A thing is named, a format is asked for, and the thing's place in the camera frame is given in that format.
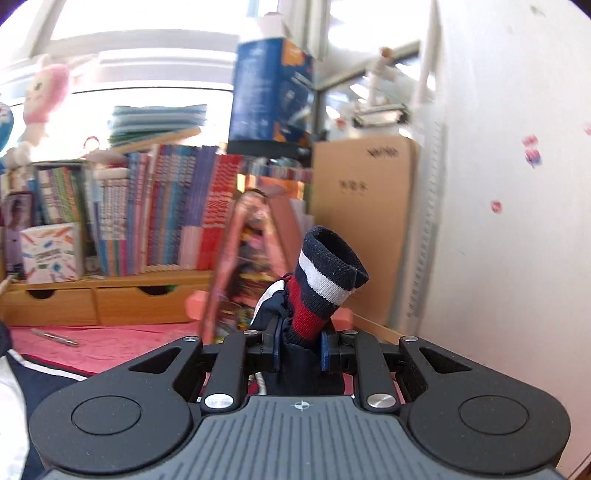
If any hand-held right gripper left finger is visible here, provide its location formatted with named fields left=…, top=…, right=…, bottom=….
left=127, top=316, right=282, bottom=412

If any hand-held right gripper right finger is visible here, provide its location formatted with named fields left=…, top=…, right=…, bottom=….
left=318, top=329, right=474, bottom=412

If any white and navy jacket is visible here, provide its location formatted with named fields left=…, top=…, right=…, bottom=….
left=0, top=226, right=370, bottom=480

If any pink embossed table mat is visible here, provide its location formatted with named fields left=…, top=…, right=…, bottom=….
left=9, top=320, right=208, bottom=377

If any wooden drawer organizer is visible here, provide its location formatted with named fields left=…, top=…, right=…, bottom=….
left=0, top=270, right=218, bottom=326

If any brown cardboard box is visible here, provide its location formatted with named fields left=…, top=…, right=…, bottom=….
left=308, top=136, right=422, bottom=334

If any pen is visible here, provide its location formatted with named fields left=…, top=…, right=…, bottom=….
left=31, top=328, right=79, bottom=347

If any row of colourful thin books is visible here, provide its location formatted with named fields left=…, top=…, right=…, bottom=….
left=0, top=143, right=315, bottom=278

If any white pencil-print box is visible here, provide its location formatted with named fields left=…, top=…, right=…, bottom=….
left=21, top=223, right=85, bottom=284

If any smartphone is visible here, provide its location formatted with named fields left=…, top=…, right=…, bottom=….
left=2, top=191, right=35, bottom=278

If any stack of teal booklets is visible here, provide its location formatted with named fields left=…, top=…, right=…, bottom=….
left=108, top=105, right=208, bottom=148

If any blue cardboard box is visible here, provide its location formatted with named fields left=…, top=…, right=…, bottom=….
left=228, top=38, right=318, bottom=145

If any pink plush toy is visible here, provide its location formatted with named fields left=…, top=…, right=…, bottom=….
left=21, top=53, right=71, bottom=145

